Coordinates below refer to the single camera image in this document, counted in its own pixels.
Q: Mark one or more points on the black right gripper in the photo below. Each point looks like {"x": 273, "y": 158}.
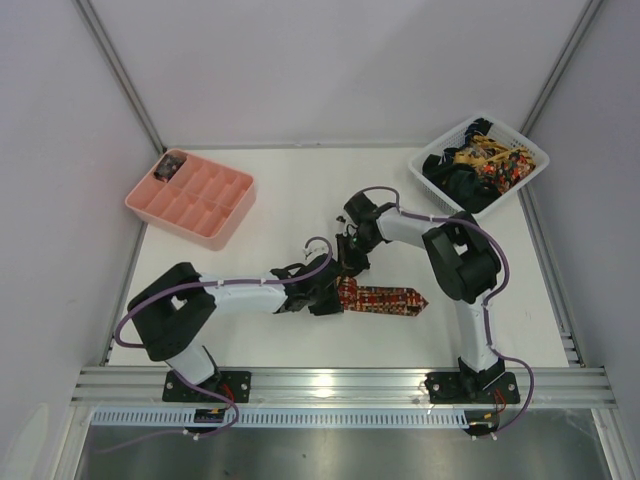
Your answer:
{"x": 351, "y": 261}

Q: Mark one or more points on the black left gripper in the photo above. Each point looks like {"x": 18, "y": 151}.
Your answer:
{"x": 327, "y": 293}

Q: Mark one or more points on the red multicolour patterned tie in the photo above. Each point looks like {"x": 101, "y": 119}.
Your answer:
{"x": 397, "y": 301}

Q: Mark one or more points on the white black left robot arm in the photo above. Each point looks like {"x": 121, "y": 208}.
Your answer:
{"x": 169, "y": 314}

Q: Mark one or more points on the pink compartment tray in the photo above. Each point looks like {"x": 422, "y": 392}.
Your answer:
{"x": 204, "y": 202}

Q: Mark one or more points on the yellow patterned tie in basket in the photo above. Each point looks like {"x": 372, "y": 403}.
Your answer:
{"x": 481, "y": 150}

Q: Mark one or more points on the red floral tie in basket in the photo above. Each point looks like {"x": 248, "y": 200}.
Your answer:
{"x": 506, "y": 174}

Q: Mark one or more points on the rolled dark tie in tray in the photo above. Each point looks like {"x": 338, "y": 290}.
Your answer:
{"x": 167, "y": 167}

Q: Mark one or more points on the white perforated plastic basket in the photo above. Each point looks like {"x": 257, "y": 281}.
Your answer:
{"x": 459, "y": 137}

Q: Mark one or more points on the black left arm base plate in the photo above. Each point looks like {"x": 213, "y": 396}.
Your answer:
{"x": 207, "y": 386}

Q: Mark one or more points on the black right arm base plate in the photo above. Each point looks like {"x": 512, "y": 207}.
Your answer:
{"x": 456, "y": 387}

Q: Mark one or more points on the aluminium front rail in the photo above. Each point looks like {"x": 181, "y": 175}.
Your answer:
{"x": 403, "y": 388}

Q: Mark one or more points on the white slotted cable duct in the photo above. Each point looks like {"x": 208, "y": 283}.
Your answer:
{"x": 281, "y": 417}

